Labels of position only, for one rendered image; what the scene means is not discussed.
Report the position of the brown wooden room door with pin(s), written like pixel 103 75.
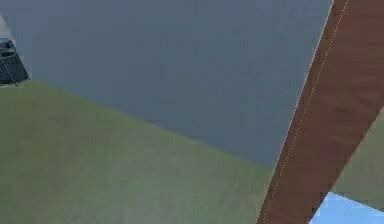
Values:
pixel 326 110

